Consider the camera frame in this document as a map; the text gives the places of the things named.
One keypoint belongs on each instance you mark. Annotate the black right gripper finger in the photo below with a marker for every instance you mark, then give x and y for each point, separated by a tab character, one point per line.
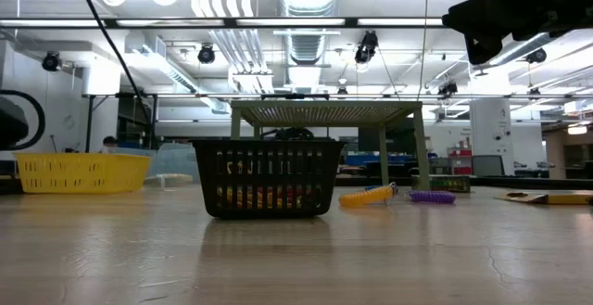
505	15
484	47

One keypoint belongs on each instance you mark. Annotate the yellow green crayon box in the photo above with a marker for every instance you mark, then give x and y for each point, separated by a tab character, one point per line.
440	183

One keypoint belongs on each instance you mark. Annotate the yellow card pack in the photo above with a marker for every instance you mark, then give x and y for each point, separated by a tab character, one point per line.
556	198

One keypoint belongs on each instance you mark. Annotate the black slotted plastic basket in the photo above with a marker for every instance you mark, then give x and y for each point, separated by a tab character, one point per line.
268	145

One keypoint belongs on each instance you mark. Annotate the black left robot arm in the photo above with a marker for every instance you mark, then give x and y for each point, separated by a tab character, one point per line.
11	124

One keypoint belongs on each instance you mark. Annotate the black ceiling spotlight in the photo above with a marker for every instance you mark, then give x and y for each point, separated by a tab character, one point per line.
536	55
51	60
367	46
206	54
447	87

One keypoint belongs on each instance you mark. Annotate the white building column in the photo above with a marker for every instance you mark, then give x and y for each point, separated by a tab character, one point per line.
491	133

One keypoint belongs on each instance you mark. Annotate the red parts bin rack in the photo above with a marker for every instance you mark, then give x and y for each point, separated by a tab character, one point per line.
459	161

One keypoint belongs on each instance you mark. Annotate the purple spiral coil wristband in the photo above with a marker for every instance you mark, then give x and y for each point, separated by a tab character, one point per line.
431	197

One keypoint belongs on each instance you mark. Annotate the green perforated metal shelf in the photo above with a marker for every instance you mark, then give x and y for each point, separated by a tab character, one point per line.
324	105

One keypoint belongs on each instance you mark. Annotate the orange spiral coil wristband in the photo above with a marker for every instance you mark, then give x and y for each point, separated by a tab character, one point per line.
366	196

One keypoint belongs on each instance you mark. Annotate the clear plastic container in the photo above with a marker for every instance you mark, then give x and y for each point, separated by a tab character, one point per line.
176	161

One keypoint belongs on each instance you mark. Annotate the person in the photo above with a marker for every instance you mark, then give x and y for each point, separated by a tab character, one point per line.
109	143

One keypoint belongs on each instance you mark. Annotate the yellow slotted plastic basket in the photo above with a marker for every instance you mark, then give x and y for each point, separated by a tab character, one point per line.
69	173

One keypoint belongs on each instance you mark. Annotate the black aluminium rig frame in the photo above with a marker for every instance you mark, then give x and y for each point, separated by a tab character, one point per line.
533	183

